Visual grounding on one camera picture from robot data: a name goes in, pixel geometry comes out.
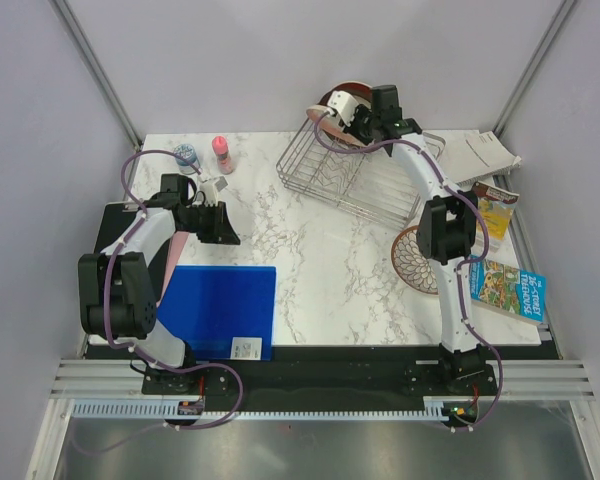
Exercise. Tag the pink cream branch plate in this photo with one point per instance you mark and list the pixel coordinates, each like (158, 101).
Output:
(330, 126)

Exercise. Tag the wire dish rack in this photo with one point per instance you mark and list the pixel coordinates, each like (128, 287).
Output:
(369, 185)

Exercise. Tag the red teal flower plate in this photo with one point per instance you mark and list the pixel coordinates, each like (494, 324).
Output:
(355, 88)

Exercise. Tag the brown rim cream plate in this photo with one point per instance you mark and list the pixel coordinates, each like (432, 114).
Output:
(341, 106)

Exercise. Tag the blue lid jar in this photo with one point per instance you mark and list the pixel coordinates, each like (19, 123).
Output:
(186, 159)

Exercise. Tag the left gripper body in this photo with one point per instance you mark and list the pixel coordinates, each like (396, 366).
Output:
(203, 222)

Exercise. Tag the yellow cover book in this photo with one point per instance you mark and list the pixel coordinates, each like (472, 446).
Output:
(496, 207)

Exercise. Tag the pink spice bottle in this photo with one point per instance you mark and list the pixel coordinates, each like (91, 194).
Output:
(221, 151)

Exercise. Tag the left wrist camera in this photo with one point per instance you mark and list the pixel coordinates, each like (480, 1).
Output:
(210, 190)

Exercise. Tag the blue treehouse book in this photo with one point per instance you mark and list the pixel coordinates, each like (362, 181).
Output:
(509, 290)

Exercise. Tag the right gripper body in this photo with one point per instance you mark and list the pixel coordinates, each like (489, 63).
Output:
(363, 123)

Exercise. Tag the brown rim petal plate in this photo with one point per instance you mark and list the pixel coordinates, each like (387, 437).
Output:
(410, 265)

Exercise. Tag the blue plastic folder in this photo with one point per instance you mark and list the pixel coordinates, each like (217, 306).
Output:
(222, 312)

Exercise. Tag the pink paper sheet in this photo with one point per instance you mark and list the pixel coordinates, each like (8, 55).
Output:
(176, 247)

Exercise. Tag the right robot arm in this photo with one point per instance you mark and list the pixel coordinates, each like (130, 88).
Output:
(447, 227)

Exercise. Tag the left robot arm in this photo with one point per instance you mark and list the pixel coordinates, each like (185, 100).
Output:
(118, 289)

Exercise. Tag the black clipboard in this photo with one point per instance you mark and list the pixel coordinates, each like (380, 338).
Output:
(116, 219)

